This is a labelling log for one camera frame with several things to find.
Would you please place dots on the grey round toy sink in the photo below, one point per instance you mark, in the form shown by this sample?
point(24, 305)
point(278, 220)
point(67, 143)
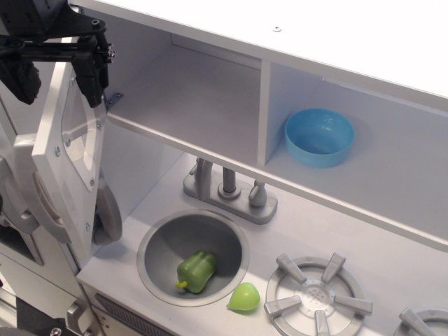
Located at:
point(175, 238)

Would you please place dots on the white toy microwave door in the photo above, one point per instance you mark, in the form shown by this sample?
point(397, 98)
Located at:
point(67, 154)

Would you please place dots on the grey fridge door handle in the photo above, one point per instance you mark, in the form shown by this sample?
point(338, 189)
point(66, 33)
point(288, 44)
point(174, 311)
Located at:
point(25, 204)

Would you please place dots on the light green toy fruit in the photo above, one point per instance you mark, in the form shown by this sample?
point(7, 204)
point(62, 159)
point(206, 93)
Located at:
point(245, 298)

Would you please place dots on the grey toy faucet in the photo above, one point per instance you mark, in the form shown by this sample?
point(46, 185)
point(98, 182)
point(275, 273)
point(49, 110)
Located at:
point(250, 201)

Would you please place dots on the green toy bell pepper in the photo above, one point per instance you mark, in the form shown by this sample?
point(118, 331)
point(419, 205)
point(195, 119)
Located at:
point(195, 271)

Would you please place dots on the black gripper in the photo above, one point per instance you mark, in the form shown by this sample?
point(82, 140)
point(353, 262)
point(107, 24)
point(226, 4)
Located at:
point(54, 34)

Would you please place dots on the blue plastic bowl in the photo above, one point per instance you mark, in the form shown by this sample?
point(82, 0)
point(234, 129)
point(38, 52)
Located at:
point(318, 137)

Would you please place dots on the white toy kitchen cabinet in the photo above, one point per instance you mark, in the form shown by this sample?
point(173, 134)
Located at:
point(218, 80)

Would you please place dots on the grey toy wall phone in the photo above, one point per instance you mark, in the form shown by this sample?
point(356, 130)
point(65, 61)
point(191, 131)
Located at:
point(108, 225)

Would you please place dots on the grey toy stove burner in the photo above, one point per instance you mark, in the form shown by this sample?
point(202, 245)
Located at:
point(315, 296)

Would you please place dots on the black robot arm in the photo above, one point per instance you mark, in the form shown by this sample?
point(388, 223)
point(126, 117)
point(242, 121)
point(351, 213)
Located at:
point(52, 31)

